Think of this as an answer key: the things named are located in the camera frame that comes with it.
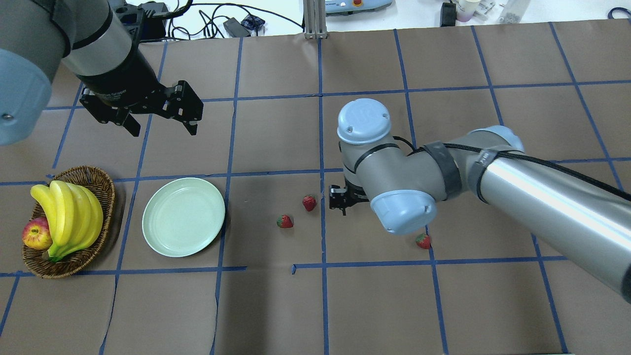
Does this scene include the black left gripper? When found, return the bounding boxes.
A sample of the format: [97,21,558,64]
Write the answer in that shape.
[79,74,204,137]

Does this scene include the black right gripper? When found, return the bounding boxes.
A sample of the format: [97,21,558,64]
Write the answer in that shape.
[329,180,369,211]

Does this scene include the red strawberry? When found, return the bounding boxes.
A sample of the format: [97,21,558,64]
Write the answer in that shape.
[302,195,317,212]
[276,214,294,229]
[415,233,432,250]

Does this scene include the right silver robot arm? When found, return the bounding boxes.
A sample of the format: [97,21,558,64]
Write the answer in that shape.
[329,98,631,301]

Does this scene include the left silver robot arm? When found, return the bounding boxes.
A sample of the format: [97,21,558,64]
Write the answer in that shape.
[0,0,204,145]

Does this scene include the light green plate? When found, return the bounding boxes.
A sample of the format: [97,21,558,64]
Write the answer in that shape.
[141,177,226,258]

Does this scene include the black power adapter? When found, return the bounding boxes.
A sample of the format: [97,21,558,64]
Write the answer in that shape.
[223,17,251,38]

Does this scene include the yellow banana bunch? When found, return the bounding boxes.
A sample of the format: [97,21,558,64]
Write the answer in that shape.
[30,180,104,263]

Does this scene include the brown wicker basket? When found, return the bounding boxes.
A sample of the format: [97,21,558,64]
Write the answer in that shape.
[22,165,116,279]

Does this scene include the red apple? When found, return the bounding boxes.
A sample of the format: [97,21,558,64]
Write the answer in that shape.
[22,216,53,251]

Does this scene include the teach pendant tablet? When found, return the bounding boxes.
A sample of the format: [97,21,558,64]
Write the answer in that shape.
[325,0,394,15]

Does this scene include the aluminium frame post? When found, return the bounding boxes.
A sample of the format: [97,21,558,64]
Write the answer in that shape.
[302,0,328,39]

